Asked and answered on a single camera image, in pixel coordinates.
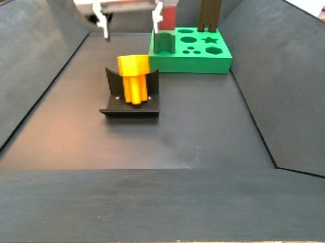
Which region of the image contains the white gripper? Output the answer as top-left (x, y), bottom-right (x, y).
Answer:
top-left (72, 0), bottom-right (179, 41)

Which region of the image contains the red rectangular block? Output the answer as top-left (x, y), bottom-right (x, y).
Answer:
top-left (159, 6), bottom-right (176, 30)

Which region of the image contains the green shape sorter block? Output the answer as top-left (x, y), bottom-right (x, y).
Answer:
top-left (148, 28), bottom-right (232, 74)

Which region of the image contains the brown arch block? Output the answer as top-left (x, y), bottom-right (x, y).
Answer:
top-left (198, 0), bottom-right (222, 32)

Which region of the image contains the black curved fixture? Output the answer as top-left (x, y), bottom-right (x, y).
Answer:
top-left (99, 68), bottom-right (160, 118)

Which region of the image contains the yellow three prong object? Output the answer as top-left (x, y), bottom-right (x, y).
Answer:
top-left (117, 55), bottom-right (150, 105)

